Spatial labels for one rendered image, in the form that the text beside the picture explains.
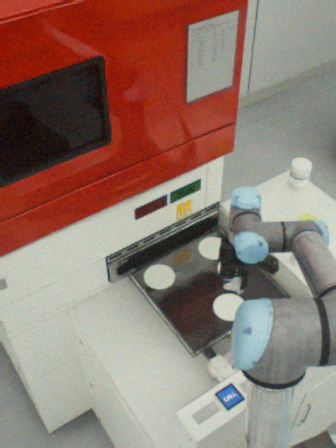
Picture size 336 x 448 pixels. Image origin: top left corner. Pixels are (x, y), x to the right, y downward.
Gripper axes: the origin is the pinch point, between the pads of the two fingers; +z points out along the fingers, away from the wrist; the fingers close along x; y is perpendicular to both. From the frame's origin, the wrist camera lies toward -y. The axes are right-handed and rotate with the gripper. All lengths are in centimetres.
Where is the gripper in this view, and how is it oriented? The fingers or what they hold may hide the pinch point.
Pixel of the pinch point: (241, 290)
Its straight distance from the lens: 155.5
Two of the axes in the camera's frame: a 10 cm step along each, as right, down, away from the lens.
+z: -0.1, 7.6, 6.5
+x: -0.2, 6.5, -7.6
